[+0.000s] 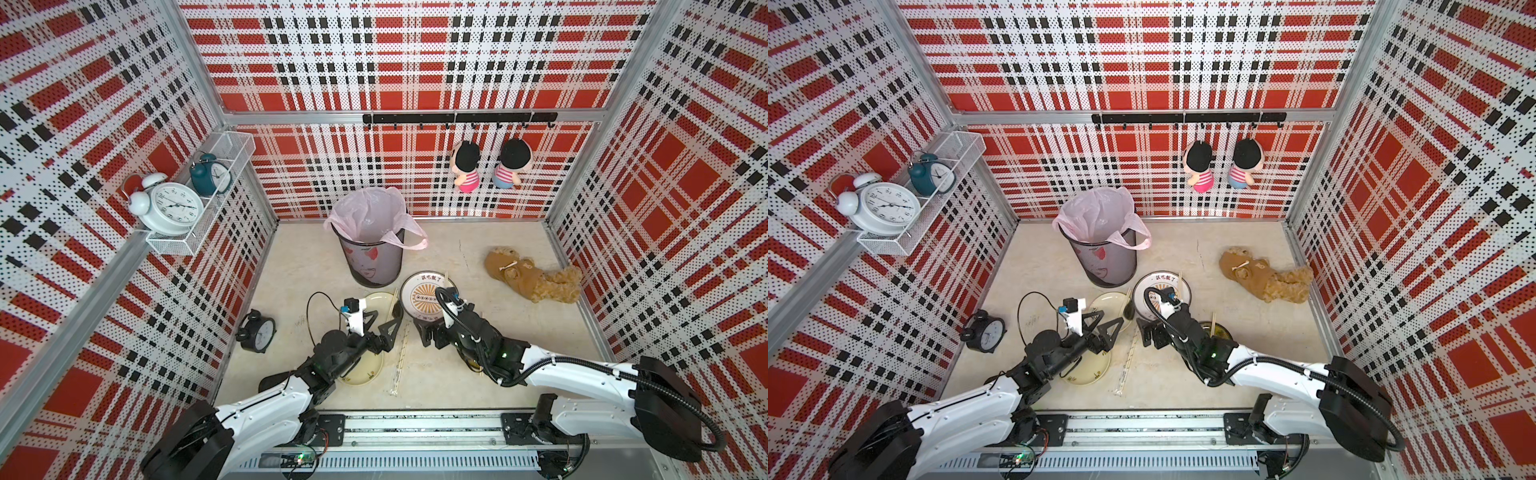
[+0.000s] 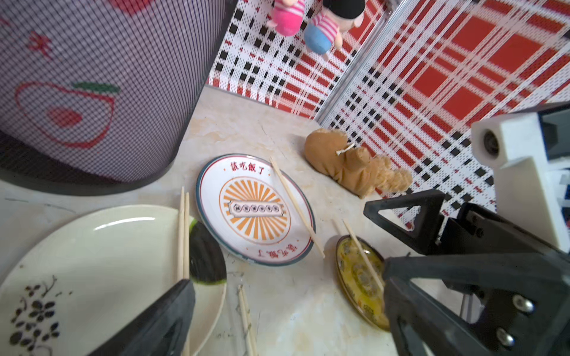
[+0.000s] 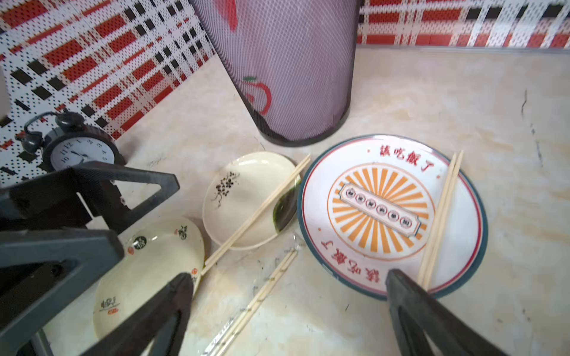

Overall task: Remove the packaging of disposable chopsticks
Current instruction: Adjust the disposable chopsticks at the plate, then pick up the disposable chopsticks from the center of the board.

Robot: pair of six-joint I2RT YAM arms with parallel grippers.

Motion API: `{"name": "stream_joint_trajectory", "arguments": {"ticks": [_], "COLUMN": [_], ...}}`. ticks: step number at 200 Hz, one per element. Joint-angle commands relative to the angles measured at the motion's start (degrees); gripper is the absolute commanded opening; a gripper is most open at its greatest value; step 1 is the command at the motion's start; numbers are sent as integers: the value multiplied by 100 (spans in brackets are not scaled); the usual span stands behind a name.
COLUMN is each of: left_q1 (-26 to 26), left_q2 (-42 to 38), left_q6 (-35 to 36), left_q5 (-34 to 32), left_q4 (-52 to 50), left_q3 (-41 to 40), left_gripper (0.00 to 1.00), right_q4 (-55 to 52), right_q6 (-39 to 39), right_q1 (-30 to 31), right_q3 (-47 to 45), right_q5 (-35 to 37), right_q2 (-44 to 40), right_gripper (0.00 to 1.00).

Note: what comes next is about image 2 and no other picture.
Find white plate with teal rim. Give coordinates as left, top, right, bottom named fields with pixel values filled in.
left=195, top=154, right=316, bottom=267

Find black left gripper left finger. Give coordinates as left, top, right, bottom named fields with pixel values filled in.
left=91, top=279, right=195, bottom=355

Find blue striped hanging doll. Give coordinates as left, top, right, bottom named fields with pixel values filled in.
left=304, top=0, right=366, bottom=57

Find bare wooden chopsticks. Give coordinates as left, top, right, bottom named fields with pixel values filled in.
left=177, top=185, right=191, bottom=356
left=270, top=157, right=326, bottom=259
left=341, top=219, right=384, bottom=295

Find wrapped disposable chopsticks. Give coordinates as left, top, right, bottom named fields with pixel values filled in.
left=237, top=285, right=258, bottom=356

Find black mesh waste bin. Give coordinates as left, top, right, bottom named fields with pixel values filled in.
left=1, top=1, right=237, bottom=196

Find yellow patterned plate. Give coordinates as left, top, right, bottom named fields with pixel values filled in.
left=335, top=235, right=390, bottom=332

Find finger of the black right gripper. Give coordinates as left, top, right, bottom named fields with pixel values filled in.
left=363, top=188, right=446, bottom=255

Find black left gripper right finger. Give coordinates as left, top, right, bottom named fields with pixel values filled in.
left=383, top=252, right=569, bottom=355

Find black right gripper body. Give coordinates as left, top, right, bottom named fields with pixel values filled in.
left=438, top=202, right=570, bottom=295

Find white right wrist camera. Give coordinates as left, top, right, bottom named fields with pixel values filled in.
left=471, top=111, right=569, bottom=252

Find pink striped hanging doll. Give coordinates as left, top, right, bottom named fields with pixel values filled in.
left=266, top=0, right=306, bottom=37

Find cream plate with flower print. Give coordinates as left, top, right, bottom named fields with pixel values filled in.
left=0, top=204, right=228, bottom=356

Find brown teddy bear plush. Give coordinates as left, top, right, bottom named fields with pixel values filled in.
left=304, top=128, right=413, bottom=199

